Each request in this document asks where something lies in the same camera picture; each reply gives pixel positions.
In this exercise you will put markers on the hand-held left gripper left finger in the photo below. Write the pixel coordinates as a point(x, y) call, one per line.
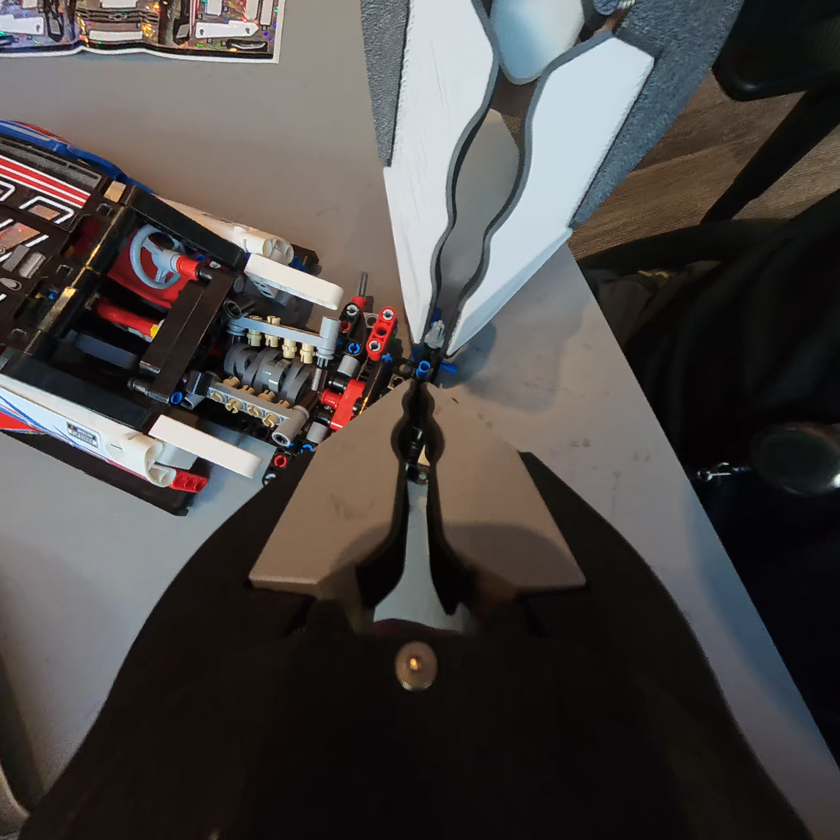
point(328, 518)

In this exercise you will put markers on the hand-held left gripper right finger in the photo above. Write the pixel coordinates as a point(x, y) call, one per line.
point(505, 518)

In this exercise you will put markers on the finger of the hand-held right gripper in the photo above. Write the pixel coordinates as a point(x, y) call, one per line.
point(577, 144)
point(426, 131)

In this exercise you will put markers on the black connector with blue pin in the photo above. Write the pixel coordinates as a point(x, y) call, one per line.
point(420, 371)

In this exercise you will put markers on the toy brick race car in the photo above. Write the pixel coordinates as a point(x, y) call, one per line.
point(164, 328)

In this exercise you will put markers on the grey desk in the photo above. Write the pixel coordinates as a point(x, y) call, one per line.
point(197, 98)

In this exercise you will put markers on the person's black clothing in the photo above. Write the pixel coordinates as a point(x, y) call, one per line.
point(722, 341)

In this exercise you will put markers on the holographic sticker sheet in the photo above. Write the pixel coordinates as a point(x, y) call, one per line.
point(131, 26)

